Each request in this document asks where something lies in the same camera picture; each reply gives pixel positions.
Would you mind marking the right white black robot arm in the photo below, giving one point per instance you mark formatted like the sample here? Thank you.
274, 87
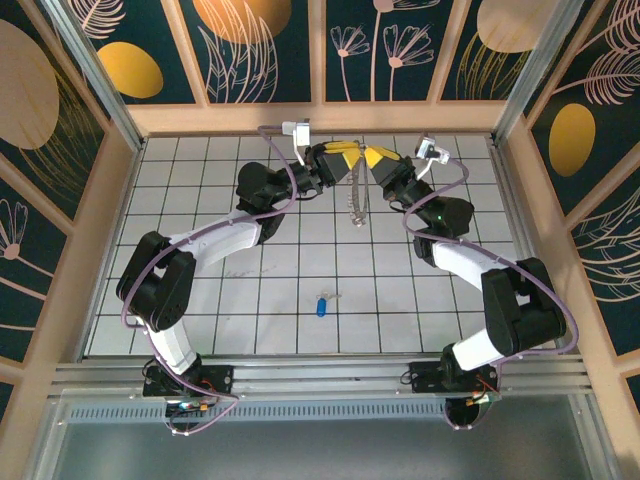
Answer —
465, 265

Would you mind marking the left aluminium corner post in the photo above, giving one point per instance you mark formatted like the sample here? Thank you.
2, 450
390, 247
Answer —
106, 85

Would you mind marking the aluminium corner post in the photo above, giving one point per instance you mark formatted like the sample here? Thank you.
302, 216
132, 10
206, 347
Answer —
106, 85
537, 70

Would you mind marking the right aluminium table side rail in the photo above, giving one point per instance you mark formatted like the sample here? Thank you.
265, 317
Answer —
518, 225

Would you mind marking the left controller circuit board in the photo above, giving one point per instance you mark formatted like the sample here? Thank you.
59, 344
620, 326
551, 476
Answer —
192, 406

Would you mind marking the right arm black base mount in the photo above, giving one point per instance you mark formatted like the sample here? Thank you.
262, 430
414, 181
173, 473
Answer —
425, 377

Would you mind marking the aluminium table side rail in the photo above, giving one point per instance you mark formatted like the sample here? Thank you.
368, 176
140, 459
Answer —
518, 225
109, 260

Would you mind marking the right aluminium corner post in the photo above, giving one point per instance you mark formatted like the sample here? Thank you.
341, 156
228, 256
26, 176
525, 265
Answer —
537, 70

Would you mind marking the right controller circuit board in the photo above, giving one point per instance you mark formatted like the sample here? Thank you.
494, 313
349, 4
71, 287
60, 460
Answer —
482, 398

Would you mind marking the grey metal shelf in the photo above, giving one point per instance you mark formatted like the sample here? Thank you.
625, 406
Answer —
320, 450

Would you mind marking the aluminium front rail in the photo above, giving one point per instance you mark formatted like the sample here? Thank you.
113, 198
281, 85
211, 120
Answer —
320, 380

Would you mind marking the left aluminium table side rail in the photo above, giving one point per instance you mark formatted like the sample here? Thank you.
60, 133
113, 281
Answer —
109, 260

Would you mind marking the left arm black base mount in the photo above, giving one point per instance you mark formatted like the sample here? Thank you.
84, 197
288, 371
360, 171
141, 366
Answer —
220, 377

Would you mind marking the small blue capsule object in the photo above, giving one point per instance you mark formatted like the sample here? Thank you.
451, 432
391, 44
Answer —
320, 307

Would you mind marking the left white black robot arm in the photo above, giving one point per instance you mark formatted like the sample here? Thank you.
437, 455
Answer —
220, 242

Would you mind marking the controller circuit board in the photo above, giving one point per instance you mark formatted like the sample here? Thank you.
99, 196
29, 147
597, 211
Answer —
192, 406
482, 398

